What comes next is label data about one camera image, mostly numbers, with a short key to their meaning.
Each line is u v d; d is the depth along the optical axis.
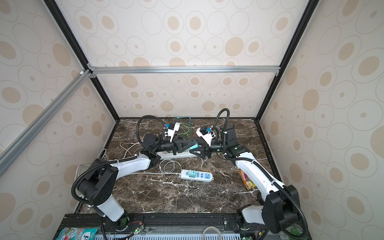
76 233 0.69
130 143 1.05
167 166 0.95
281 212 0.40
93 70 0.90
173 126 0.65
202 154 0.66
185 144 0.71
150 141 0.62
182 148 0.68
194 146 0.69
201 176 0.87
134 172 0.57
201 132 0.64
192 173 0.83
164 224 0.75
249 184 0.84
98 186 0.46
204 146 0.66
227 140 0.61
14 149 0.53
